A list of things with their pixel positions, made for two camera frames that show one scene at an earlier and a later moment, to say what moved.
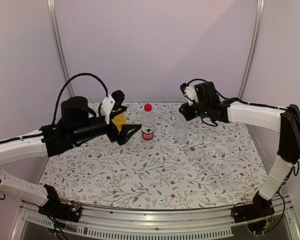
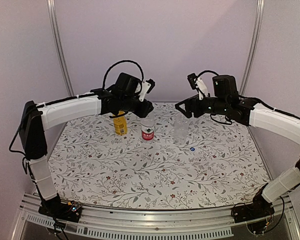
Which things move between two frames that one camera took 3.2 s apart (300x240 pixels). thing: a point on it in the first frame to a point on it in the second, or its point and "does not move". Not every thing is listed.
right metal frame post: (257, 30) does not move
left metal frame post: (56, 28) does not move
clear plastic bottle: (181, 129) does not move
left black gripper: (114, 136) to (144, 111)
